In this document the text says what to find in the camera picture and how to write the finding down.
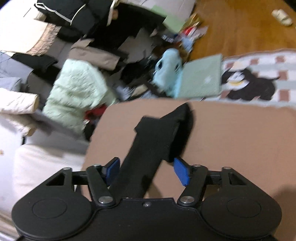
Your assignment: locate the light green quilted jacket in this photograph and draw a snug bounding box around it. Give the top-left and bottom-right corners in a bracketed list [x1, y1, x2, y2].
[42, 59, 117, 137]

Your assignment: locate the red garment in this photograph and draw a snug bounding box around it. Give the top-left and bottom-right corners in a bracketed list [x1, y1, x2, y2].
[84, 104, 107, 123]

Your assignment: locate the light blue plush toy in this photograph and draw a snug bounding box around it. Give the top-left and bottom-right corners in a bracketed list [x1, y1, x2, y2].
[152, 48, 183, 98]

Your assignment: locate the black white-striped jacket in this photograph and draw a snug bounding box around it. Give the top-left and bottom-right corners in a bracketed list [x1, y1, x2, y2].
[34, 1, 118, 35]

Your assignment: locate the beige slipper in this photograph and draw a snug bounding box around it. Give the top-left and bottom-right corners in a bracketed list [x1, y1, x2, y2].
[271, 9, 293, 27]

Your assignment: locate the green laptop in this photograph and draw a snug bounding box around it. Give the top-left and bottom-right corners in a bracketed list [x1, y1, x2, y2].
[174, 54, 222, 99]

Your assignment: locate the black sweater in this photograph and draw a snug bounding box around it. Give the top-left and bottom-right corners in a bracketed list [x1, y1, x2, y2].
[109, 103, 194, 201]

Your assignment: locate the cartoon dog rug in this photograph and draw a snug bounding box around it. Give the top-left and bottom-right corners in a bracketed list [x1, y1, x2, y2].
[214, 49, 295, 108]

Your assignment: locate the white hanging blanket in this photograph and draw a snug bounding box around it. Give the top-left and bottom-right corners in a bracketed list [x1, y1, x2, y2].
[1, 118, 88, 236]

